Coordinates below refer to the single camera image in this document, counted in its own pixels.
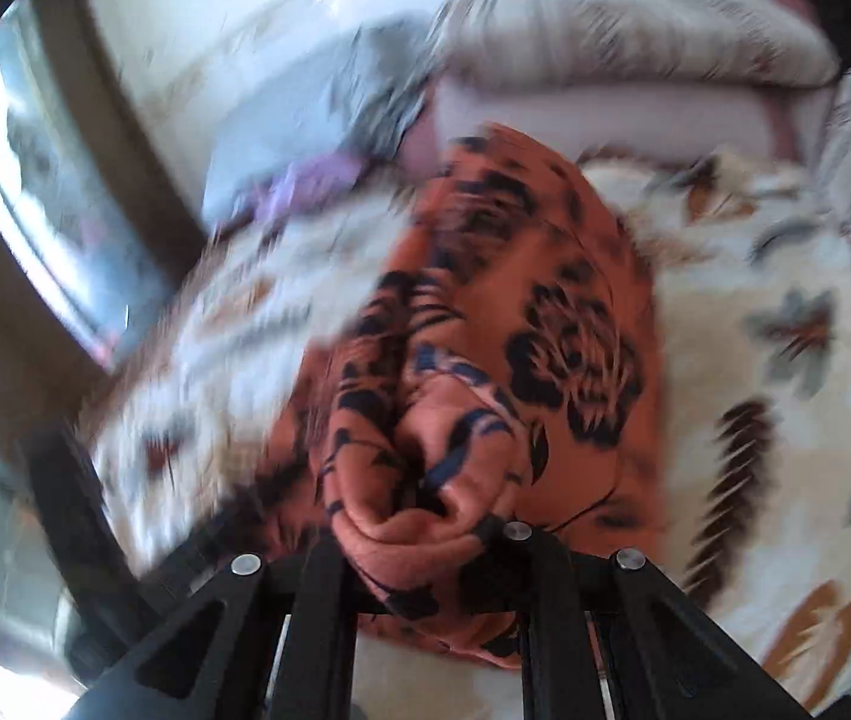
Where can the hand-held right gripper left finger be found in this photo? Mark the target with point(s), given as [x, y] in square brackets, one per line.
[328, 577]

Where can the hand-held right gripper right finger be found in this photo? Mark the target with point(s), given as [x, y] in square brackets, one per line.
[538, 562]

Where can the orange black floral garment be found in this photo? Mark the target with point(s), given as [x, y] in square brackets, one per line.
[545, 277]

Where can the cream leaf print blanket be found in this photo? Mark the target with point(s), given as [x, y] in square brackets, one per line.
[733, 390]

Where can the purple floral cloth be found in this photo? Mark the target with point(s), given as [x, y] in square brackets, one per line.
[305, 180]

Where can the grey blue pillow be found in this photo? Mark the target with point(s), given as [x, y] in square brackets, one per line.
[283, 142]

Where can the pink bed sheet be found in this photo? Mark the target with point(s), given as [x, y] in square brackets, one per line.
[658, 120]

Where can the striped floral bolster pillow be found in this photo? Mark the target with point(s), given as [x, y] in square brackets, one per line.
[620, 37]

